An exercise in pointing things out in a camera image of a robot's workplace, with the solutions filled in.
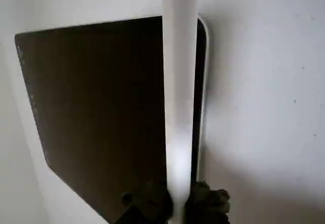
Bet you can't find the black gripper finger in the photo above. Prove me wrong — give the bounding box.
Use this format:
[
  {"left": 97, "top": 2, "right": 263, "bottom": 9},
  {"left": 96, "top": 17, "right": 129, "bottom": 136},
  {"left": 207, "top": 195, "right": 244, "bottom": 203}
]
[
  {"left": 184, "top": 180, "right": 231, "bottom": 224},
  {"left": 113, "top": 179, "right": 176, "bottom": 224}
]

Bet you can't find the white stylus pencil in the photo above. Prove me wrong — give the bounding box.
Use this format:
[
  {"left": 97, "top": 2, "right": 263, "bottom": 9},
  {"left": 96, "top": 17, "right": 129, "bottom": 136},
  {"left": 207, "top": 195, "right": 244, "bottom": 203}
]
[{"left": 161, "top": 0, "right": 200, "bottom": 224}]

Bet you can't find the black screen tablet silver edge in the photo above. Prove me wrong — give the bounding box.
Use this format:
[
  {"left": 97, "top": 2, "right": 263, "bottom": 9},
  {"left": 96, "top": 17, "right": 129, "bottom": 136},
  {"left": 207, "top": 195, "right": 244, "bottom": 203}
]
[{"left": 14, "top": 15, "right": 210, "bottom": 224}]

